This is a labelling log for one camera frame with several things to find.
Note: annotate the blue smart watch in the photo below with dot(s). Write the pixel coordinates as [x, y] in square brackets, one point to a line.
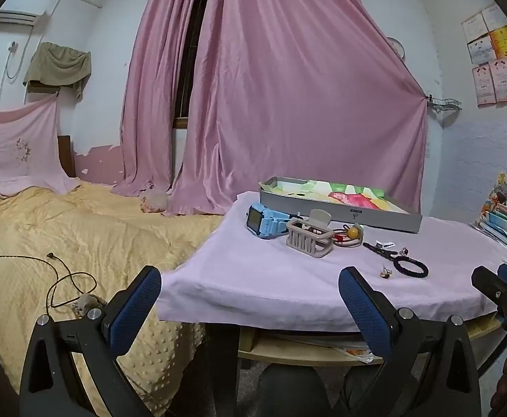
[262, 221]

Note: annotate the white power plug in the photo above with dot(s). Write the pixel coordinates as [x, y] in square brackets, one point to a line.
[14, 45]

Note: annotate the grey tray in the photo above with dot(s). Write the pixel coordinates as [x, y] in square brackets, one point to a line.
[383, 219]

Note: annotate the white air conditioner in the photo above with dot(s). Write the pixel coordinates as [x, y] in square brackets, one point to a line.
[17, 18]

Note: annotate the small earring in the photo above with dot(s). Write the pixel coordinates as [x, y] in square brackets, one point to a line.
[385, 273]

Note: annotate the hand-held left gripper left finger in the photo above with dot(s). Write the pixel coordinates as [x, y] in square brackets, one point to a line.
[136, 304]

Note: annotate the pink curtain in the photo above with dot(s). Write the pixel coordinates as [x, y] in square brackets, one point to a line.
[301, 95]
[149, 95]

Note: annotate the group of wall certificates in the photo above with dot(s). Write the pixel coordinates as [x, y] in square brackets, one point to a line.
[496, 65]

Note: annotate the small beige pouch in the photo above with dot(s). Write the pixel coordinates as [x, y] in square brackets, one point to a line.
[87, 304]

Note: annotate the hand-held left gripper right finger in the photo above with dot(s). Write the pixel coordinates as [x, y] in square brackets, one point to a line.
[362, 308]

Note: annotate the white hair clip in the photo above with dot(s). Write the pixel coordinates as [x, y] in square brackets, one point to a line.
[384, 244]

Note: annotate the colourful painted paper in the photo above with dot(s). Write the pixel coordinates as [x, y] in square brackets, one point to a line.
[349, 197]

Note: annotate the black hair clip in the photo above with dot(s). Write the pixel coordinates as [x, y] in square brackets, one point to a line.
[377, 252]

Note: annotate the wall clock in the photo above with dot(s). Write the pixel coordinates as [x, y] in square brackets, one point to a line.
[397, 47]

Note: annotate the yellow dotted blanket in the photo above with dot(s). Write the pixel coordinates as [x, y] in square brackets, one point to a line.
[106, 243]

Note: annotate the pink embroidered sheet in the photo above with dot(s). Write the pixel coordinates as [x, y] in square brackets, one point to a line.
[14, 147]

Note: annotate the pink tablecloth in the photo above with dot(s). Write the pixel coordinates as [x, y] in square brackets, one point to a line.
[258, 282]

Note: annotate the wooden table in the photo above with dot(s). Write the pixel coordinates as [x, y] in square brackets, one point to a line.
[279, 354]

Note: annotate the wooden headboard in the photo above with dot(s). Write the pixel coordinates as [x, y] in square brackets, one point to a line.
[66, 156]

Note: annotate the beige hair claw clip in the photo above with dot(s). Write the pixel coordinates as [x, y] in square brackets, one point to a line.
[305, 243]

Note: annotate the olive cloth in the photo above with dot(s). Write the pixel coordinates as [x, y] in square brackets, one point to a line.
[58, 67]

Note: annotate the dark window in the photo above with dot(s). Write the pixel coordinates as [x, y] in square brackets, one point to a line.
[190, 74]

